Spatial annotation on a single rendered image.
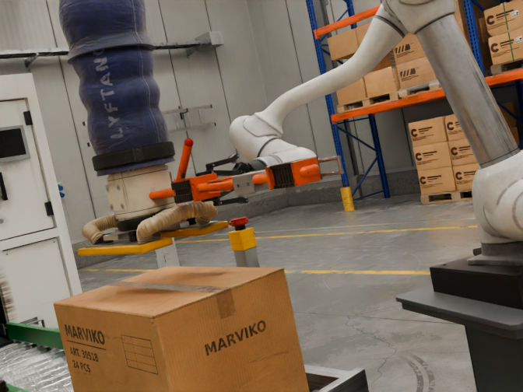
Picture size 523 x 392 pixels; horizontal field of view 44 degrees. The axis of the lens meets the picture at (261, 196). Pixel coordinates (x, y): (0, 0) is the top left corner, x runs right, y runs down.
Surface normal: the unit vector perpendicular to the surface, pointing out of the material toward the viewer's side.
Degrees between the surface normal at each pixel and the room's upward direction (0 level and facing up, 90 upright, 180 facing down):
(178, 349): 90
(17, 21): 90
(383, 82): 91
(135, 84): 72
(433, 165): 94
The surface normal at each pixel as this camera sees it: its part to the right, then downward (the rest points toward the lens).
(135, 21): 0.84, 0.05
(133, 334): -0.75, 0.20
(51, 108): 0.65, -0.08
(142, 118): 0.40, -0.29
